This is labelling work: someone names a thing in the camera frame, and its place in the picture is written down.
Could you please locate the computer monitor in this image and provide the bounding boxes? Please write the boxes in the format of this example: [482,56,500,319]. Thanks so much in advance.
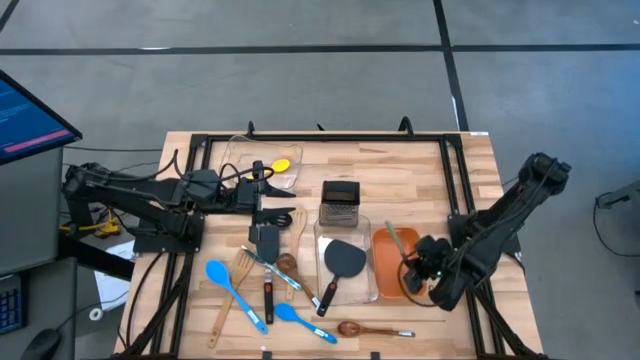
[0,68,84,166]

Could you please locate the small blue silicone spoon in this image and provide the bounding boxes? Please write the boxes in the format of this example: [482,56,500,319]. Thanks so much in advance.
[273,302,339,345]

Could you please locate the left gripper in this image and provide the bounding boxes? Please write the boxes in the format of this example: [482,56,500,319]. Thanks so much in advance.
[232,160,297,244]

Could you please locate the orange plastic bin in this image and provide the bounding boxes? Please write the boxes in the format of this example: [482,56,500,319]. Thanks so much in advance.
[371,227,426,300]

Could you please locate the white paper sheet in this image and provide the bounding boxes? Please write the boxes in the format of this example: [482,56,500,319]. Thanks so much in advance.
[93,238,136,312]

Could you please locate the round black turner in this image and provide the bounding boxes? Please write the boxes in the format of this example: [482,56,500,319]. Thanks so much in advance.
[316,238,368,318]

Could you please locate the metal box grater black handle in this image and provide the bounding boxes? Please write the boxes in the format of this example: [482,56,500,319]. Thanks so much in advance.
[319,180,362,227]

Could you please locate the metal tongs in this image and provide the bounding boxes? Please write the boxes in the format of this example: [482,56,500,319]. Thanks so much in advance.
[383,220,410,262]

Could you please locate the black aluminium table frame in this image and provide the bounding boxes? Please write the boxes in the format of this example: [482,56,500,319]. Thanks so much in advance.
[114,119,549,360]

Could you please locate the yellow silicone spatula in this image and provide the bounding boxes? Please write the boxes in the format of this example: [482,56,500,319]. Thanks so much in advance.
[247,158,292,180]

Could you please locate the wooden slotted spatula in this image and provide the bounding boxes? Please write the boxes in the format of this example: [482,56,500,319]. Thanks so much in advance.
[207,249,256,350]
[285,205,310,301]

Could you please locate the yellow cable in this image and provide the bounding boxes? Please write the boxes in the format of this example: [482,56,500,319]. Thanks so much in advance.
[58,209,124,237]

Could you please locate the square black turner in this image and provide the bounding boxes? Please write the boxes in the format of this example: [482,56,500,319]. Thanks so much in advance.
[255,224,281,326]

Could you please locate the black slotted spoon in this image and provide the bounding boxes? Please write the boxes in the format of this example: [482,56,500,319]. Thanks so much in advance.
[259,209,294,230]

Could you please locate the black computer mouse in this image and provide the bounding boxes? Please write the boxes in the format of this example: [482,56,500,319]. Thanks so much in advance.
[19,328,62,360]

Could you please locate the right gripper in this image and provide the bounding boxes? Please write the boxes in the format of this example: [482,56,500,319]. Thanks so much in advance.
[402,234,451,295]

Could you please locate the grey desk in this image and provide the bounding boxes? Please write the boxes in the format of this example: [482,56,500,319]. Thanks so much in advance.
[0,147,79,360]

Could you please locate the black floor beam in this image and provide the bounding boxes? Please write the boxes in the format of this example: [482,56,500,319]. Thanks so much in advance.
[58,234,137,282]

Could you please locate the grey metal stand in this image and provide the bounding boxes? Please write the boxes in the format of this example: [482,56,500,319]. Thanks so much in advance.
[596,179,640,210]

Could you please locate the black keyboard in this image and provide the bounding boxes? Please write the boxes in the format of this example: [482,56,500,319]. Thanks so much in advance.
[0,272,30,337]

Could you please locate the large blue silicone spoon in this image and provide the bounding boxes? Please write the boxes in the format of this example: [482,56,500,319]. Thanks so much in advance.
[205,258,270,336]

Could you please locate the clear plastic bin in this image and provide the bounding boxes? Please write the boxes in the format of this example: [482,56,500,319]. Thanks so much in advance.
[219,134,304,191]
[313,214,380,307]

